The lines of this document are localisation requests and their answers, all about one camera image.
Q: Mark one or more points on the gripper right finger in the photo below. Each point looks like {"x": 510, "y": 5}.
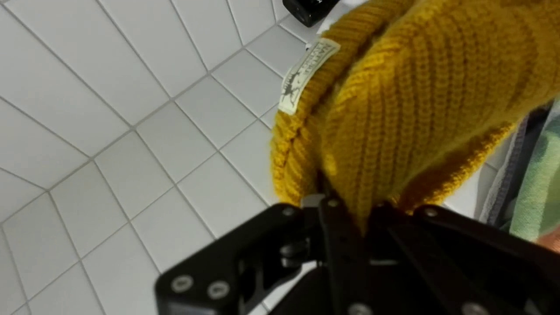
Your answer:
{"x": 459, "y": 258}

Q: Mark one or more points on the mustard yellow knit beanie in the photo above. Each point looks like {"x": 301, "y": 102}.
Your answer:
{"x": 407, "y": 105}

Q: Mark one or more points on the black glossy object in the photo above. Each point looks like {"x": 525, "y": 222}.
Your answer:
{"x": 308, "y": 9}

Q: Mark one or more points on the green and grey cloth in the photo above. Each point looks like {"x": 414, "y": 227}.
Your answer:
{"x": 531, "y": 175}

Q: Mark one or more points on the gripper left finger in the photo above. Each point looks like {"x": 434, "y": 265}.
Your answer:
{"x": 262, "y": 245}

